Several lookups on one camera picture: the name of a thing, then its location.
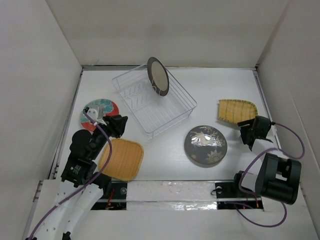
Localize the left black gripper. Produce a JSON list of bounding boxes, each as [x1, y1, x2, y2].
[[90, 114, 128, 159]]

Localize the yellow fan-shaped bamboo plate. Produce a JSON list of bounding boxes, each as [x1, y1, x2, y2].
[[217, 99, 258, 124]]

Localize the dark rimmed cream plate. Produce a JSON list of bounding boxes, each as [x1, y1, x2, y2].
[[147, 57, 170, 97]]

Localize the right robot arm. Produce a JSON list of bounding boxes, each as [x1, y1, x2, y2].
[[231, 115, 305, 205]]

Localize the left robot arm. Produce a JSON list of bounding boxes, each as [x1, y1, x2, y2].
[[28, 109, 128, 240]]

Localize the colourful red teal plate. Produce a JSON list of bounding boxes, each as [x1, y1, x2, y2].
[[80, 98, 119, 132]]

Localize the square woven bamboo tray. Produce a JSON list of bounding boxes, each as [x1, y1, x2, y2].
[[98, 138, 144, 182]]

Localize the black plate with deer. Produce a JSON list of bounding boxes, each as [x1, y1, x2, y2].
[[184, 125, 228, 168]]

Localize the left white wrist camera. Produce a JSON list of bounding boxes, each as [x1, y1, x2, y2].
[[85, 105, 104, 124]]

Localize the white wire dish rack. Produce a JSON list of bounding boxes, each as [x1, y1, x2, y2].
[[112, 63, 197, 139]]

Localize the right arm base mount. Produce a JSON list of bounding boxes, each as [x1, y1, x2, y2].
[[210, 171, 264, 210]]

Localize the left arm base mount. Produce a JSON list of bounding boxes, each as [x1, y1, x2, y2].
[[91, 181, 128, 211]]

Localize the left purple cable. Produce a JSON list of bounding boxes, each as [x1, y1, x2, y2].
[[24, 108, 113, 240]]

